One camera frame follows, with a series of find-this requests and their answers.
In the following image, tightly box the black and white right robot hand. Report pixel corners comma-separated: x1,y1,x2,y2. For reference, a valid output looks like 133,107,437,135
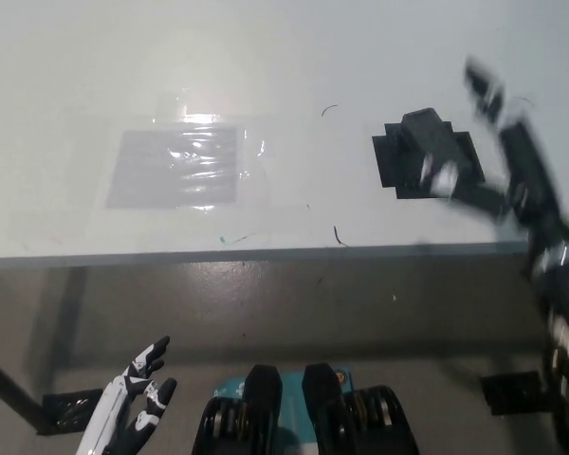
419,55,569,315

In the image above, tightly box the black table foot plate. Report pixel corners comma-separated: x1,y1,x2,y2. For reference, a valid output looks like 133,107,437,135
37,388,105,435
481,370,556,417

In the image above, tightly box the grey paper sheet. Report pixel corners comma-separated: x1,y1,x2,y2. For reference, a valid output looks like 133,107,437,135
104,126,240,210

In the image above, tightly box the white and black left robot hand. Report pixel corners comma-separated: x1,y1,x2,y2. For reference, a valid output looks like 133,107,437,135
75,336,178,455

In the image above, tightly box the dark grey whiteboard eraser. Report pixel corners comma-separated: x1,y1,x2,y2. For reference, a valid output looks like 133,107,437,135
400,107,473,191

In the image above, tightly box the black and teal robot torso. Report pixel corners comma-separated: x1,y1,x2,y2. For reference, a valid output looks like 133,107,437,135
192,362,421,455

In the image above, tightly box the clear plastic film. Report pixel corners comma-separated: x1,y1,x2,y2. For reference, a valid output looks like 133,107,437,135
68,92,272,215

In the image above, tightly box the black diagonal table leg bar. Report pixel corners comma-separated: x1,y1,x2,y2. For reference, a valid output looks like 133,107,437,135
0,350,47,422

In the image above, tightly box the black tape marked spot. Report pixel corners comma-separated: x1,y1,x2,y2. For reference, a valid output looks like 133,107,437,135
372,120,487,200

